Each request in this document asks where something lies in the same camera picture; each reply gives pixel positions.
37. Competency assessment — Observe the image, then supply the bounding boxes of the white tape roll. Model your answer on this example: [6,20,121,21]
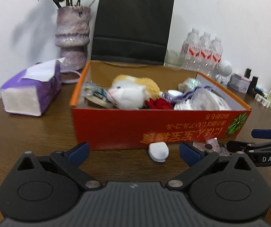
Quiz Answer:
[148,142,169,162]

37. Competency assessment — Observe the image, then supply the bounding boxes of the iridescent glitter bag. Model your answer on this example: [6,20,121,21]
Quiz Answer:
[178,78,201,93]

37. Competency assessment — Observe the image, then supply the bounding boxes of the yellow white plush toy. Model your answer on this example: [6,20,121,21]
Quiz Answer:
[107,74,161,110]

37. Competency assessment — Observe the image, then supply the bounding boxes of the black cosmetic bottles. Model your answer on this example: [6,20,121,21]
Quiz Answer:
[244,68,258,95]

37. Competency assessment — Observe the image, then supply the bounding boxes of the white printed plastic packet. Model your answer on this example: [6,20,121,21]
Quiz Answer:
[174,89,231,111]

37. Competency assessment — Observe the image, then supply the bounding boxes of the small printed tin box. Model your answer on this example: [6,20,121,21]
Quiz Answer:
[228,73,251,93]

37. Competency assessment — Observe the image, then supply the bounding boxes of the red orange cardboard box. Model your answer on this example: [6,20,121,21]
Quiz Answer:
[70,61,251,150]

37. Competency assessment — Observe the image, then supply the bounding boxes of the red fabric item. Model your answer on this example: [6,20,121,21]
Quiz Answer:
[145,98,173,110]

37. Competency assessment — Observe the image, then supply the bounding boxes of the purple knitted cloth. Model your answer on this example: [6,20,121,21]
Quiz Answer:
[161,86,212,103]

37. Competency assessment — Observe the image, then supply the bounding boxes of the white robot figurine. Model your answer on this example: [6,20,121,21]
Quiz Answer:
[216,60,233,85]

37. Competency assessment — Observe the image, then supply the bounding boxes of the purple tissue pack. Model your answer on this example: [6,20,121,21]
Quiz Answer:
[0,58,64,117]

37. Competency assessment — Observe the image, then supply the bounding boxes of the middle water bottle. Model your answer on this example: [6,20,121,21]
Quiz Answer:
[200,32,212,75]

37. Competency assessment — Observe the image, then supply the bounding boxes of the water bottle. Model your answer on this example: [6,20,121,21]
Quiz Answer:
[179,28,201,71]
[200,32,212,75]
[210,36,223,79]

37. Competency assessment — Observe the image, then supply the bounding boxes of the left water bottle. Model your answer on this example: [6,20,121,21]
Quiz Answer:
[179,28,201,71]

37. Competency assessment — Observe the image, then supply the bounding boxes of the right water bottle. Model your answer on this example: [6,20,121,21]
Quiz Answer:
[210,36,223,79]

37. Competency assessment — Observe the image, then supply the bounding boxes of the green glass cup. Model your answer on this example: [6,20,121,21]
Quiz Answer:
[164,49,182,68]

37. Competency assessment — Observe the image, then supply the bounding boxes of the purple white ceramic vase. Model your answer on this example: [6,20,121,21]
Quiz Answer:
[55,6,91,71]

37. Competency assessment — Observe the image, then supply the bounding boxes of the black paper shopping bag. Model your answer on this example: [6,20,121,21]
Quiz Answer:
[91,0,174,65]

